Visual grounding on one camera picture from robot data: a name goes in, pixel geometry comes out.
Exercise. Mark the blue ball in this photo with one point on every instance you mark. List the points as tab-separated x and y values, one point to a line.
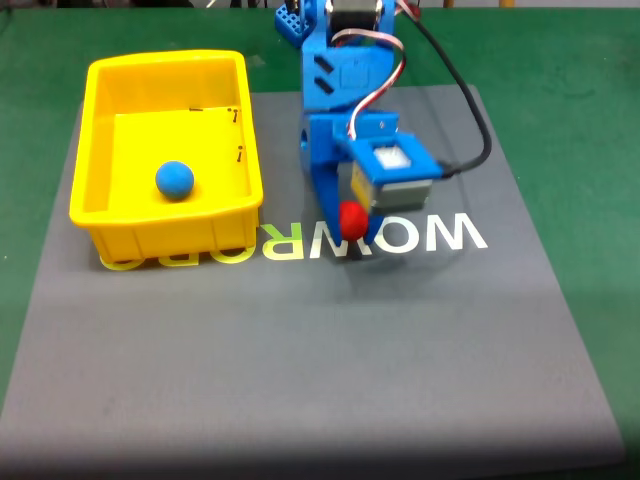
174	180

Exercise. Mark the yellow plastic bin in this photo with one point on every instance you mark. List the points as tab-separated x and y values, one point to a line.
150	150

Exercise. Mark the gray mat with letters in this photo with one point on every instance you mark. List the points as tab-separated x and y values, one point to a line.
310	350

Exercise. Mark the red ball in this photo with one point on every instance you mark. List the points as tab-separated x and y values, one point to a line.
353	220

